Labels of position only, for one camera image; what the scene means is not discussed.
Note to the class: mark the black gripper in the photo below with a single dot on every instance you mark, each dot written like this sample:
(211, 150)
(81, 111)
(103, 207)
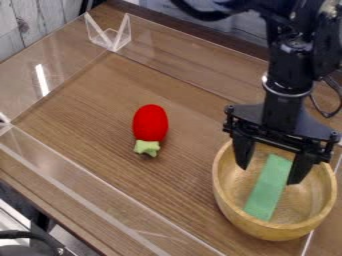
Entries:
(281, 123)

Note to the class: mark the green rectangular block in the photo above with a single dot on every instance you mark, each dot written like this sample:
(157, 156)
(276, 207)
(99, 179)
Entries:
(269, 187)

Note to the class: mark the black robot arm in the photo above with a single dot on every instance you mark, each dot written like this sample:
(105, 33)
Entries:
(305, 55)

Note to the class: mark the light wooden bowl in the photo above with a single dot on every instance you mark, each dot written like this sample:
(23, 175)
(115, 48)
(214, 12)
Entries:
(305, 204)

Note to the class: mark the red plush strawberry toy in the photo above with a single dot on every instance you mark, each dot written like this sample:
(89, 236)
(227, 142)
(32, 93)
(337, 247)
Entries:
(150, 128)

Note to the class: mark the clear acrylic enclosure wall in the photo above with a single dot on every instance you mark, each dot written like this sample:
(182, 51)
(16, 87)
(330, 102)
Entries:
(70, 93)

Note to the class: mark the black metal table bracket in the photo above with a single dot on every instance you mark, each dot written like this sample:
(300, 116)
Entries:
(44, 248)

